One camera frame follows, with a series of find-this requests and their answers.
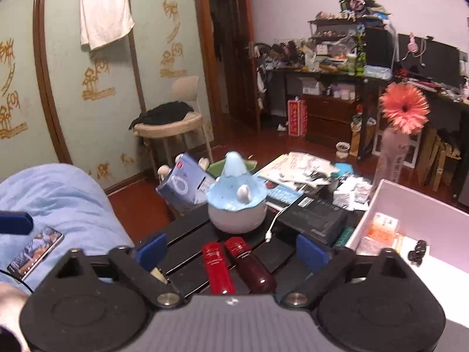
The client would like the blue white plastic bag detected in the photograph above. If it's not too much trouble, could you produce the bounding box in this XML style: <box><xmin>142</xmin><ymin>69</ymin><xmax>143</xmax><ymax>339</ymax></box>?
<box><xmin>156</xmin><ymin>153</ymin><xmax>215</xmax><ymax>215</ymax></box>

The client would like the orange white medicine box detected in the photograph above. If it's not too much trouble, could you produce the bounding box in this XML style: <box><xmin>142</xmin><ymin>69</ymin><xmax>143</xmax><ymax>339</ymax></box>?
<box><xmin>364</xmin><ymin>212</ymin><xmax>398</xmax><ymax>247</ymax></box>

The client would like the small ceramic pot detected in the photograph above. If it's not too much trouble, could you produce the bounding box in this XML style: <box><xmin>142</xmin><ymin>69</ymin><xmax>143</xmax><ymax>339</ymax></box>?
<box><xmin>335</xmin><ymin>141</ymin><xmax>351</xmax><ymax>159</ymax></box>

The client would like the black computer monitor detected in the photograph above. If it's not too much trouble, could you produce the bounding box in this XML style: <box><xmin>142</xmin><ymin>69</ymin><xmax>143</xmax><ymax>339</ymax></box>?
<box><xmin>398</xmin><ymin>33</ymin><xmax>463</xmax><ymax>87</ymax></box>

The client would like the pink tea bottle vase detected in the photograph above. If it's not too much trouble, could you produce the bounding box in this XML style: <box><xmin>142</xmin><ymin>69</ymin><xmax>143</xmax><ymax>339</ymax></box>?
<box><xmin>372</xmin><ymin>126</ymin><xmax>410</xmax><ymax>192</ymax></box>

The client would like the blue white ceramic humidifier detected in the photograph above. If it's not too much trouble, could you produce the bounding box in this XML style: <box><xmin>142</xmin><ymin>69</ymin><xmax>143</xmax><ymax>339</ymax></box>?
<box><xmin>206</xmin><ymin>151</ymin><xmax>267</xmax><ymax>234</ymax></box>

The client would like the black hair claw clip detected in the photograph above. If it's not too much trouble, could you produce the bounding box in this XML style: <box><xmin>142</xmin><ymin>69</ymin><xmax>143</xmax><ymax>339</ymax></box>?
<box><xmin>408</xmin><ymin>240</ymin><xmax>428</xmax><ymax>266</ymax></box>

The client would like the beige chair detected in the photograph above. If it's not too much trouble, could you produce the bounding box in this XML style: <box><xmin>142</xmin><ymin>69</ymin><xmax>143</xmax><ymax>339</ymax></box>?
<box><xmin>130</xmin><ymin>76</ymin><xmax>214</xmax><ymax>177</ymax></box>

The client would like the stack of papers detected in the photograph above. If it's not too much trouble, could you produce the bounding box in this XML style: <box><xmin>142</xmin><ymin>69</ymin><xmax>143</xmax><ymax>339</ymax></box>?
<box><xmin>255</xmin><ymin>152</ymin><xmax>339</xmax><ymax>191</ymax></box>

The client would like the red sign box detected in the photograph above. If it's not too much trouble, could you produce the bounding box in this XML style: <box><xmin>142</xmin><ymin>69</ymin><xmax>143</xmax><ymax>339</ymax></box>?
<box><xmin>287</xmin><ymin>97</ymin><xmax>308</xmax><ymax>137</ymax></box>

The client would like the black product box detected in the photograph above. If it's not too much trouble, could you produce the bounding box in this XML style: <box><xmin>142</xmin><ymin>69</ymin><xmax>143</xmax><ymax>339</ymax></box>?
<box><xmin>277</xmin><ymin>195</ymin><xmax>348</xmax><ymax>247</ymax></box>

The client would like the smartphone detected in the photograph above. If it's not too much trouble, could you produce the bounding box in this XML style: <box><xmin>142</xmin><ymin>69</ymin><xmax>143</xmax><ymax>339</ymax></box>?
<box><xmin>7</xmin><ymin>226</ymin><xmax>64</xmax><ymax>280</ymax></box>

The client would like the pink gerbera flower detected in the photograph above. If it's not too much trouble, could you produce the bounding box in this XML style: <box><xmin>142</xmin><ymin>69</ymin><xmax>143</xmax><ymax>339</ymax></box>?
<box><xmin>379</xmin><ymin>83</ymin><xmax>430</xmax><ymax>135</ymax></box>

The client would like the white storage box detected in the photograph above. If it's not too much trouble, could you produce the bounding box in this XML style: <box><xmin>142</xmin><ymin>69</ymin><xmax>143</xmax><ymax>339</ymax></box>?
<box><xmin>346</xmin><ymin>180</ymin><xmax>468</xmax><ymax>327</ymax></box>

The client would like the dark red cosmetic bottle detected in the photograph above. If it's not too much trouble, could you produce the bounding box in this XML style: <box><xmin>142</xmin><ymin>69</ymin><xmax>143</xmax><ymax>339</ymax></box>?
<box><xmin>224</xmin><ymin>237</ymin><xmax>277</xmax><ymax>294</ymax></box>

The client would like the black desk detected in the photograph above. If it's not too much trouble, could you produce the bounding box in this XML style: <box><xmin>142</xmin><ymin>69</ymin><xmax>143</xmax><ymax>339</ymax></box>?
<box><xmin>265</xmin><ymin>66</ymin><xmax>469</xmax><ymax>162</ymax></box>

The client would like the white towel on wall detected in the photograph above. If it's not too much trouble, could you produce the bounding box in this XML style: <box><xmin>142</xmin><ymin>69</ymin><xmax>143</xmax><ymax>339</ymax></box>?
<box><xmin>79</xmin><ymin>0</ymin><xmax>134</xmax><ymax>51</ymax></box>

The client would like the white usb cable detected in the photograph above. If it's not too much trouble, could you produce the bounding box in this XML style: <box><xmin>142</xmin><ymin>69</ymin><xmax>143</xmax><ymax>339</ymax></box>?
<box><xmin>264</xmin><ymin>204</ymin><xmax>294</xmax><ymax>243</ymax></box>

